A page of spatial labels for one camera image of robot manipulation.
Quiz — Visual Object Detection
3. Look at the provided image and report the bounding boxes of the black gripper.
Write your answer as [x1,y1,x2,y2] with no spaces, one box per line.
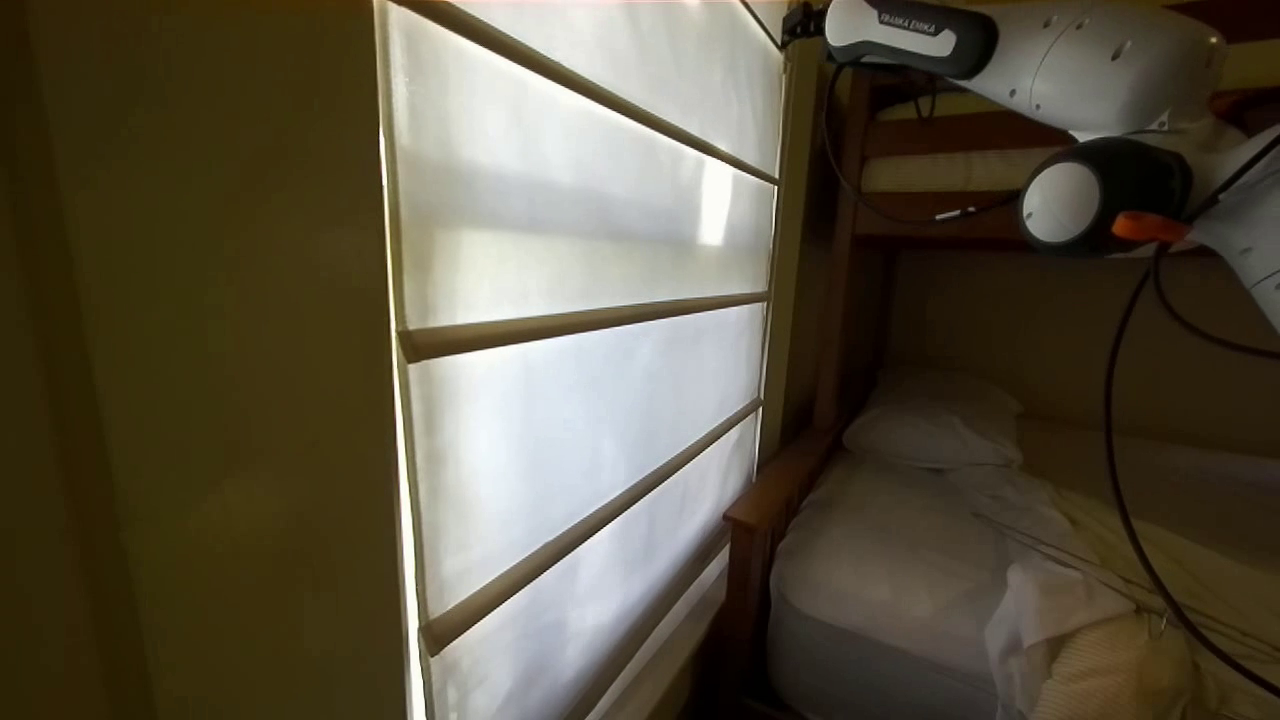
[775,5,833,46]

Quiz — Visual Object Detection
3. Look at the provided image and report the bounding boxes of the white mattress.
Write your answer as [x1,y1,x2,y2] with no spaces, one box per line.
[764,446,1071,720]

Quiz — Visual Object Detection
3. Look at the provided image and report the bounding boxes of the white pillow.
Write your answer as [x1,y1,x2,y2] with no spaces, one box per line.
[836,377,1033,477]

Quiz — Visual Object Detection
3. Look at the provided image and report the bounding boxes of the white roman window blind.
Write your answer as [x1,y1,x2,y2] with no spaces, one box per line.
[376,0,792,720]

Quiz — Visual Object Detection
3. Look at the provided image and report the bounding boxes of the crumpled cream bed sheet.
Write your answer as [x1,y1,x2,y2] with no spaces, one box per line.
[979,455,1280,720]

